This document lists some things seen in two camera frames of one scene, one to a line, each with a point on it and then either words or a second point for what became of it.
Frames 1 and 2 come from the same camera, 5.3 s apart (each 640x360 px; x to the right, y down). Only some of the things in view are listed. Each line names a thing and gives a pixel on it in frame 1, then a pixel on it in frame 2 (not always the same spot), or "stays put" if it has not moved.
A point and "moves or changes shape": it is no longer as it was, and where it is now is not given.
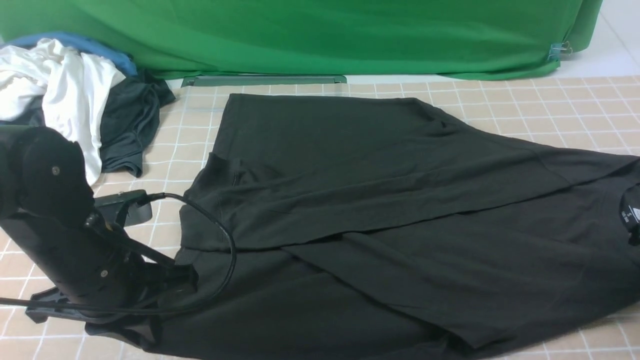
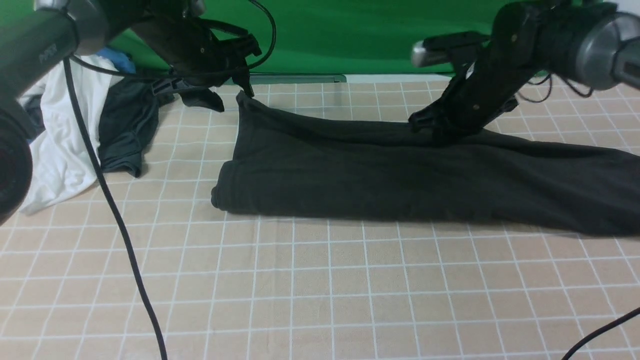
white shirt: x=63 y=86 stays put
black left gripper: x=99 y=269 → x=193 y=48
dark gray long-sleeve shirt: x=347 y=227 moves or changes shape
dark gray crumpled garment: x=129 y=115 stays put
